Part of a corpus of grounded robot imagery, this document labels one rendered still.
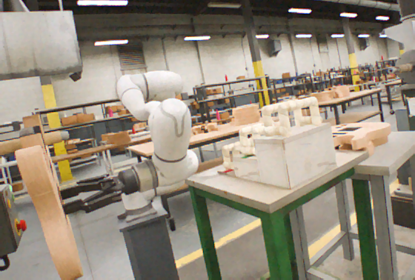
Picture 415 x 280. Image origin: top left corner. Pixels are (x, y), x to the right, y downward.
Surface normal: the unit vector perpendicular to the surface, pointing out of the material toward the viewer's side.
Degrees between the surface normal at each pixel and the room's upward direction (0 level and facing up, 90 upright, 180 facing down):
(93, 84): 90
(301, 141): 90
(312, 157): 90
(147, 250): 90
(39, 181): 120
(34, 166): 103
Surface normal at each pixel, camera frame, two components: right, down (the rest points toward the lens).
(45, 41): 0.51, -0.05
